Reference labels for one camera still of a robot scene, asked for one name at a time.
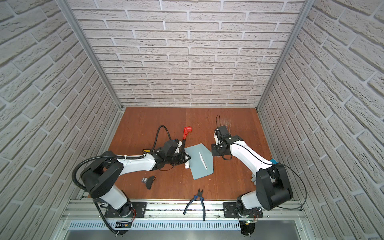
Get pink white letter card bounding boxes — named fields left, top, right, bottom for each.
left=199, top=152, right=208, bottom=170

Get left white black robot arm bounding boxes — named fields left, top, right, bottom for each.
left=72, top=127, right=192, bottom=218

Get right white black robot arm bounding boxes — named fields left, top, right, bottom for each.
left=211, top=115, right=308, bottom=215

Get red black pipe wrench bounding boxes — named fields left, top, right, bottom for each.
left=182, top=126, right=192, bottom=147

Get small black clip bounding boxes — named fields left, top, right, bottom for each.
left=142, top=176, right=156, bottom=190

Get grey blue work glove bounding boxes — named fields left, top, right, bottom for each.
left=251, top=159, right=279, bottom=185

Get blue black pliers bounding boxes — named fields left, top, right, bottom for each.
left=183, top=188, right=207, bottom=222

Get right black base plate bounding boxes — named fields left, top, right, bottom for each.
left=223, top=201, right=264, bottom=219

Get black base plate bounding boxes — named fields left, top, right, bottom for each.
left=104, top=202, right=147, bottom=218
left=223, top=201, right=264, bottom=219

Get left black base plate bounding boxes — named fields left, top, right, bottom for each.
left=104, top=202, right=147, bottom=218

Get white slotted cable duct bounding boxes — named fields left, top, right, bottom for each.
left=68, top=220, right=241, bottom=231

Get aluminium frame rail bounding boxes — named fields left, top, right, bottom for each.
left=60, top=198, right=308, bottom=222

